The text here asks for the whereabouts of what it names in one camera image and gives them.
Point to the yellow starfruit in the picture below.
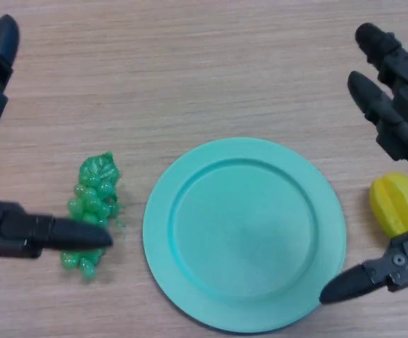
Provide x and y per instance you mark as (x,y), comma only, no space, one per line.
(394,204)

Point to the teal round plate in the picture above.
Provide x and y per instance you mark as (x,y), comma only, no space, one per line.
(242,239)

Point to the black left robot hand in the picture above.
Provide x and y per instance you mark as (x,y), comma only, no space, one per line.
(14,229)

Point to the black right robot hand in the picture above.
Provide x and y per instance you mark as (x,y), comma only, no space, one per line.
(404,105)

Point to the green grape bunch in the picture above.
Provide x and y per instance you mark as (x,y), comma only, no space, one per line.
(95,197)

